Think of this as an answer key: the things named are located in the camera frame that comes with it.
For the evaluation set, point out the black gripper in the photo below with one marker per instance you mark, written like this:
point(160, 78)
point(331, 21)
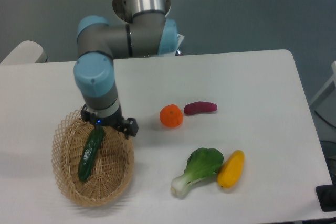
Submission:
point(129, 127)

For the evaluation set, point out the green cucumber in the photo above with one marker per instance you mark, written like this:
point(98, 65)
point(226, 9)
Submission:
point(90, 150)

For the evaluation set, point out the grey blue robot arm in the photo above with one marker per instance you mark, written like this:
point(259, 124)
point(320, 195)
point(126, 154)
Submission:
point(145, 31)

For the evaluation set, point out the woven wicker basket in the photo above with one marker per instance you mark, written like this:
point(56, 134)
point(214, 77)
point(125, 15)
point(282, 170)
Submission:
point(112, 168)

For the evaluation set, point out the orange toy fruit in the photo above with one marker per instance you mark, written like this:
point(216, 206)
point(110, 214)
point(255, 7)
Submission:
point(171, 116)

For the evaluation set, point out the purple sweet potato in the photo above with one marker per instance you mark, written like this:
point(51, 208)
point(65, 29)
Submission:
point(200, 107)

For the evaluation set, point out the green bok choy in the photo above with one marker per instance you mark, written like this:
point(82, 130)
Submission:
point(203, 163)

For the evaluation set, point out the white chair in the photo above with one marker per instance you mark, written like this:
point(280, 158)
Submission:
point(27, 52)

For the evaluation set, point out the yellow mango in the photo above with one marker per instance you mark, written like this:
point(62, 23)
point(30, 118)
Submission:
point(232, 169)

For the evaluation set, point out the black device at table edge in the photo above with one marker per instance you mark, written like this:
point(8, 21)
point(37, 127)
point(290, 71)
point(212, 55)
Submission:
point(326, 197)

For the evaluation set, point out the white furniture at right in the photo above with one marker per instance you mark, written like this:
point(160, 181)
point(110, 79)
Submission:
point(327, 88)

